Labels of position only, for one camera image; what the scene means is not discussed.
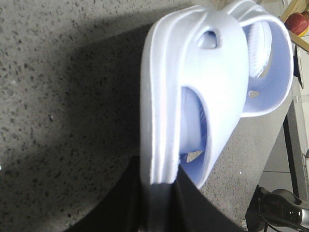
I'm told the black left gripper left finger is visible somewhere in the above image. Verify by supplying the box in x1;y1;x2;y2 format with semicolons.
63;155;155;232

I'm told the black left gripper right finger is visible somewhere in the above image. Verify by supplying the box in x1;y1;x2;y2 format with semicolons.
166;167;242;232

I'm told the light blue slipper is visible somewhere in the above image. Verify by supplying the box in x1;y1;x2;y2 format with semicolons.
180;0;294;182
140;5;249;188

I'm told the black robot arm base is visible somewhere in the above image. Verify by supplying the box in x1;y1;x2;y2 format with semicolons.
244;185;309;232

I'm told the black table edge strip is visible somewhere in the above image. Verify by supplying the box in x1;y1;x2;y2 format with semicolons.
282;116;299;197

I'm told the red apple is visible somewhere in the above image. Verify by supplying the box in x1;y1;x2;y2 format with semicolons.
284;11;309;37

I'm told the wooden shelf frame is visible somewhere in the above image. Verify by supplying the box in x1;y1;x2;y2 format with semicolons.
279;0;309;53

